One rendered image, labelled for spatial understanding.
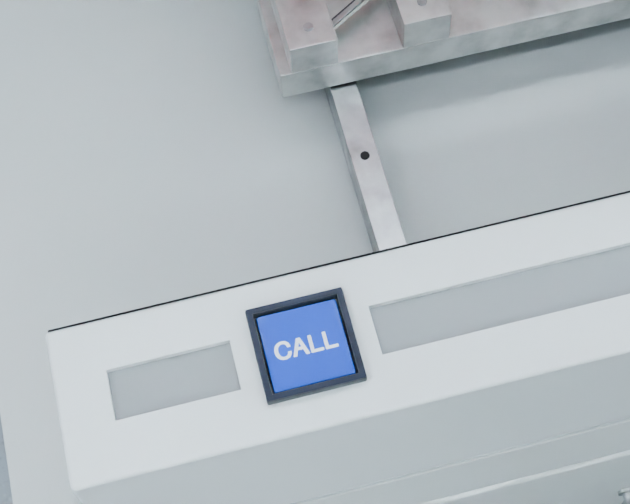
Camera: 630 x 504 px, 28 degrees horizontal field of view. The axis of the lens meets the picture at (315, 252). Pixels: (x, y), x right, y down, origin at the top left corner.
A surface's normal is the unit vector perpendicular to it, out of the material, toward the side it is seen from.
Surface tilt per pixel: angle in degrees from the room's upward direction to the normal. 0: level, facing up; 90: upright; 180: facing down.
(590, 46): 0
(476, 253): 0
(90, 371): 0
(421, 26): 90
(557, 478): 90
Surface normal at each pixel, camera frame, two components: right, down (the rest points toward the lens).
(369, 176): -0.04, -0.43
